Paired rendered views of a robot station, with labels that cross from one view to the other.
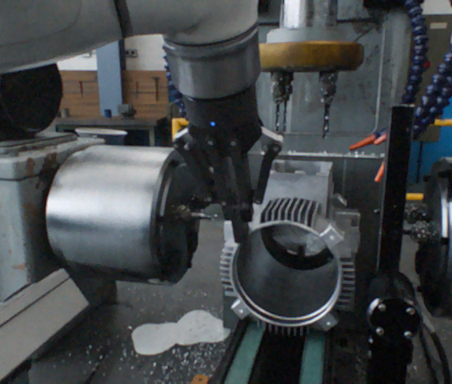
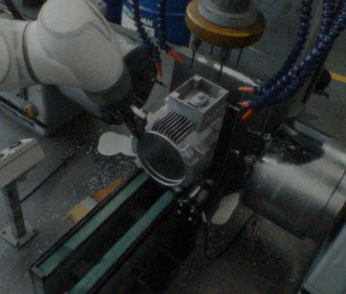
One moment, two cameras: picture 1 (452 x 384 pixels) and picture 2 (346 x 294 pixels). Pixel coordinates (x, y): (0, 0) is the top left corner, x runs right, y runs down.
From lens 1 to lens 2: 0.55 m
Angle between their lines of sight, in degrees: 32
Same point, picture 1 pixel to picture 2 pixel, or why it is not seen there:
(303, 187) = (189, 112)
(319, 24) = (229, 11)
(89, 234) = (72, 90)
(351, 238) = (200, 155)
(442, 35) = not seen: outside the picture
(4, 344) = (1, 176)
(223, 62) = (97, 96)
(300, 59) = (204, 37)
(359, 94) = (286, 32)
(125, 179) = not seen: hidden behind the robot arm
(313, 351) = (164, 199)
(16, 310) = (8, 161)
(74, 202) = not seen: hidden behind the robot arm
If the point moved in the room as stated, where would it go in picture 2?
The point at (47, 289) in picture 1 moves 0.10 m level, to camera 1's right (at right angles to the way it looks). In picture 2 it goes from (24, 150) to (66, 165)
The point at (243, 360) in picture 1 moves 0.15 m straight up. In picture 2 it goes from (127, 191) to (130, 150)
